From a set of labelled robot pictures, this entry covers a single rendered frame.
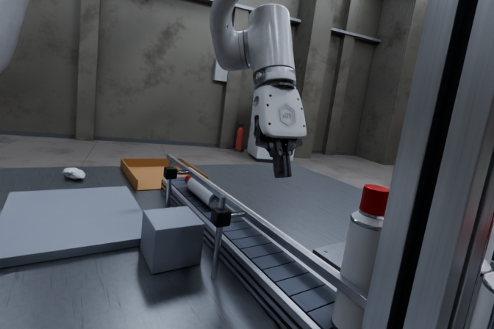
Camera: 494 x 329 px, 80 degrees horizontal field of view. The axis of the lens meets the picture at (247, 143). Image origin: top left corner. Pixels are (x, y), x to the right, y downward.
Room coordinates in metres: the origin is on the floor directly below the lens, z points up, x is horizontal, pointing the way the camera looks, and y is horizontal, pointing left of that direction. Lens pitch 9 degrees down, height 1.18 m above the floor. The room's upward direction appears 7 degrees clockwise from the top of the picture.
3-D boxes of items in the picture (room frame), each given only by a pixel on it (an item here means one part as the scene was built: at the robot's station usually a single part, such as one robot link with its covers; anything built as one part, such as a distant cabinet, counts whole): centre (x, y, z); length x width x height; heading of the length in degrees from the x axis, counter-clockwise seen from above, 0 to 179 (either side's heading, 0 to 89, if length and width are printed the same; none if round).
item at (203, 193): (0.82, 0.11, 0.91); 0.20 x 0.05 x 0.05; 33
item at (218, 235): (0.54, 0.01, 0.91); 0.07 x 0.03 x 0.17; 123
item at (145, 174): (1.14, 0.32, 0.85); 0.30 x 0.26 x 0.04; 33
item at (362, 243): (0.38, -0.18, 0.98); 0.05 x 0.05 x 0.20
